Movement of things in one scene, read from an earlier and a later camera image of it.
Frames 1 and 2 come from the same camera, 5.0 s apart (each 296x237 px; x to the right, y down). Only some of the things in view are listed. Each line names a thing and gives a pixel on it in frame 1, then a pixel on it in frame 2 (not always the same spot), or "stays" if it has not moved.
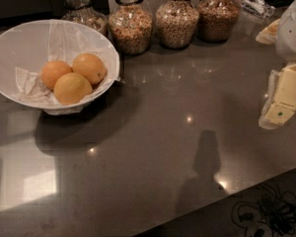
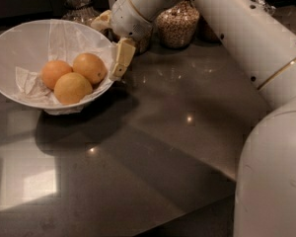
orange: x=71 y=88 stays
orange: x=90 y=65 stays
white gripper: x=292 y=34 → x=129 y=19
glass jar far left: x=76 y=0 stays
